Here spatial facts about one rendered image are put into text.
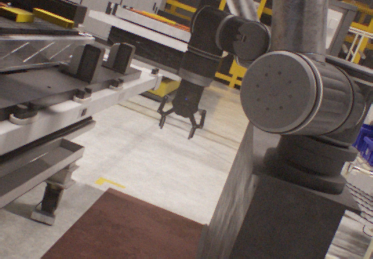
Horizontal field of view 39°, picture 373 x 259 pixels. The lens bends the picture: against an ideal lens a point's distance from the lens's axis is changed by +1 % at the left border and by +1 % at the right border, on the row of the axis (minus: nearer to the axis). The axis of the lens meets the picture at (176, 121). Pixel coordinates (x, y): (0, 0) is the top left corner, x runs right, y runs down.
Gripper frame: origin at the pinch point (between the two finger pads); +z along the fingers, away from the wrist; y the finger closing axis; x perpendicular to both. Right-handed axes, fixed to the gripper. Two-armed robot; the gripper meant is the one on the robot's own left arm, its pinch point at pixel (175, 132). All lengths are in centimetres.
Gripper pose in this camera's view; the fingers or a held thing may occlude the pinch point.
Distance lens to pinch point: 161.5
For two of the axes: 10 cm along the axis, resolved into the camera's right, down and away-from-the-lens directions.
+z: -3.3, 9.2, 2.0
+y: 9.3, 3.5, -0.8
